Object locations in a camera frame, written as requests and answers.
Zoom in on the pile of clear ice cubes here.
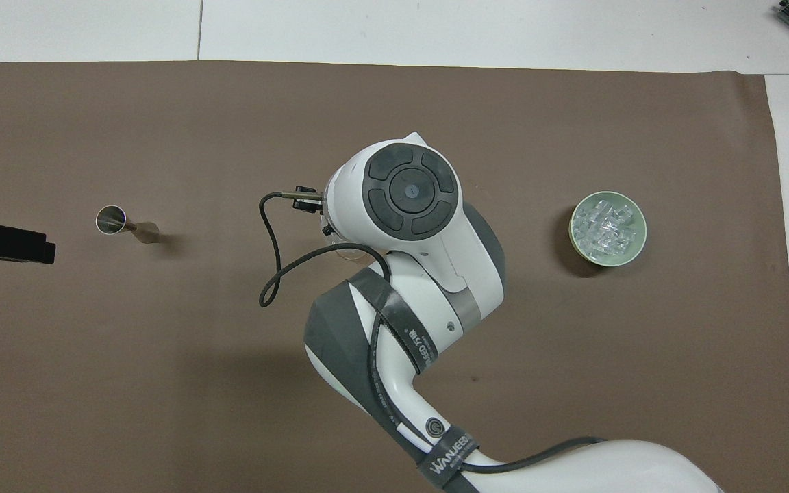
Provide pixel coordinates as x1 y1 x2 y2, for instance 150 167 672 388
573 197 643 260

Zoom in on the clear glass cup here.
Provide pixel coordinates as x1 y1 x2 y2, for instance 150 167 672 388
327 237 372 263

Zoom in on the green bowl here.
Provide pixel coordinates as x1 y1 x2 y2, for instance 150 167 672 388
568 191 648 268

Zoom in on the steel jigger measuring cup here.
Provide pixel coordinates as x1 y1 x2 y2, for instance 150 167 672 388
96 205 161 244

